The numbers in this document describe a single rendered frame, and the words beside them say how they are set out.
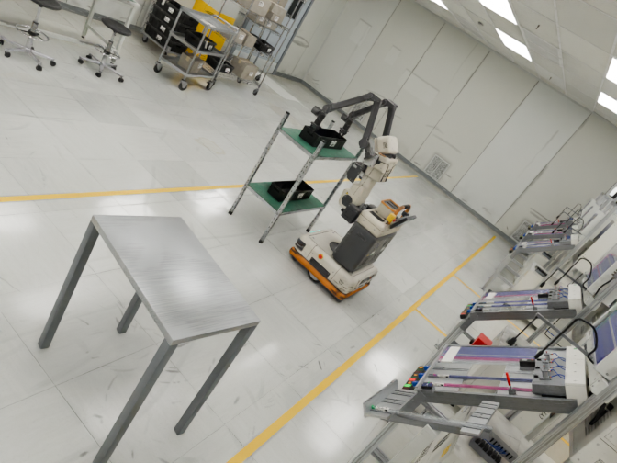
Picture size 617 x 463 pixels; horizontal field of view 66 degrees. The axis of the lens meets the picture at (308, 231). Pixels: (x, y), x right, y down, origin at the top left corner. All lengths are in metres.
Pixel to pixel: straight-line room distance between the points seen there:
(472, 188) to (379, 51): 3.90
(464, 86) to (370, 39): 2.55
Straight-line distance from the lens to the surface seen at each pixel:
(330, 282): 4.17
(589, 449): 2.52
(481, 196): 11.19
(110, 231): 2.12
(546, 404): 2.45
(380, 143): 4.09
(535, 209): 11.08
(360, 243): 4.02
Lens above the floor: 1.98
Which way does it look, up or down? 23 degrees down
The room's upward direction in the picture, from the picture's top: 34 degrees clockwise
